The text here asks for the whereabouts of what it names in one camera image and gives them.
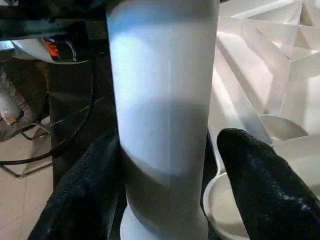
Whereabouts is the white plastic table top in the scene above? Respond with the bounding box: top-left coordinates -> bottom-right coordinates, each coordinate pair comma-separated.
202,0 -> 320,240

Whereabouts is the white plastic table leg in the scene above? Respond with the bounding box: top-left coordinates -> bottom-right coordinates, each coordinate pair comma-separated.
104,0 -> 221,240

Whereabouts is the thin metal floor frame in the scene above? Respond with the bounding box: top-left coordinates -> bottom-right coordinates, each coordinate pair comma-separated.
3,121 -> 54,179

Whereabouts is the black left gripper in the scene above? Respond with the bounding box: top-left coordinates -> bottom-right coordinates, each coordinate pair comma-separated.
0,7 -> 111,63

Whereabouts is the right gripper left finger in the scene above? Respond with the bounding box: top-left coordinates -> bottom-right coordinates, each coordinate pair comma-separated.
27,133 -> 123,240

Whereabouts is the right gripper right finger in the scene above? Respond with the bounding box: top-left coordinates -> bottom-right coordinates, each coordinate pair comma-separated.
216,128 -> 320,240

